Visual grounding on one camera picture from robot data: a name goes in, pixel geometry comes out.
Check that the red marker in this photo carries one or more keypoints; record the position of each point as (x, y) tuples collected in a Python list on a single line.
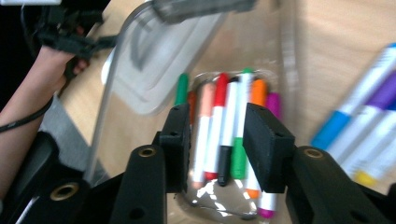
[(221, 90)]

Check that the purple marker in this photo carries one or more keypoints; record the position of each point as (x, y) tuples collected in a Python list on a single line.
[(384, 91)]

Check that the light green marker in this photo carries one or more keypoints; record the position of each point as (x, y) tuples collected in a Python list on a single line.
[(239, 158)]

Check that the peach marker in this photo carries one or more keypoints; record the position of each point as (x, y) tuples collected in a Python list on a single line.
[(207, 102)]

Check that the white plastic lid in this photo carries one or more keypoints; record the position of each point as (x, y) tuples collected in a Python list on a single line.
[(155, 77)]

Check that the magenta marker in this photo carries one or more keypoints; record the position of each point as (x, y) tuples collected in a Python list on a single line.
[(274, 104)]

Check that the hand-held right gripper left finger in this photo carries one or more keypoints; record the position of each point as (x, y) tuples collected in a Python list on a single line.
[(176, 146)]

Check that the clear plastic box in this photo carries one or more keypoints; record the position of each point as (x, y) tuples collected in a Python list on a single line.
[(202, 9)]

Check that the light blue marker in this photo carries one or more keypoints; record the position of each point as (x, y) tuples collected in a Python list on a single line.
[(331, 127)]

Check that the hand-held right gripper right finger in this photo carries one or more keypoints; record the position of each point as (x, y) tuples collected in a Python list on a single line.
[(267, 149)]

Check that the yellow marker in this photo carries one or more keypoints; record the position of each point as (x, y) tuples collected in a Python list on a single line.
[(364, 179)]

